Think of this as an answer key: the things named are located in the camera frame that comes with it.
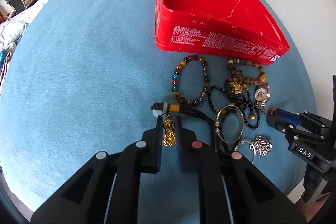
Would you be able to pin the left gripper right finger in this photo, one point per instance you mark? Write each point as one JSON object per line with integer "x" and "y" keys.
{"x": 197, "y": 157}

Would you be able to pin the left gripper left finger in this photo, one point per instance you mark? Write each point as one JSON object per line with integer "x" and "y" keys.
{"x": 143, "y": 156}

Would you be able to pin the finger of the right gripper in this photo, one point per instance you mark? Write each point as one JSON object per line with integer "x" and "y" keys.
{"x": 288, "y": 116}
{"x": 280, "y": 125}

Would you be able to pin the silver chain pendant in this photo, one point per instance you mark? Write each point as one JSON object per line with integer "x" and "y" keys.
{"x": 262, "y": 145}

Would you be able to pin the silver wrist watch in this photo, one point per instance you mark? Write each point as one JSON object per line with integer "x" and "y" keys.
{"x": 262, "y": 95}

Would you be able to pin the thin silver ring bangle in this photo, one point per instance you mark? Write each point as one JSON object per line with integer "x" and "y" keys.
{"x": 246, "y": 145}

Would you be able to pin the blue table cloth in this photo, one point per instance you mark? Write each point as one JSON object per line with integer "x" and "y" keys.
{"x": 82, "y": 80}

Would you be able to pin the red tin box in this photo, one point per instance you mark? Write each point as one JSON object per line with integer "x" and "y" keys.
{"x": 227, "y": 28}

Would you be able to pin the bed with white duvet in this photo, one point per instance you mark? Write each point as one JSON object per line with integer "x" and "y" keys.
{"x": 12, "y": 31}

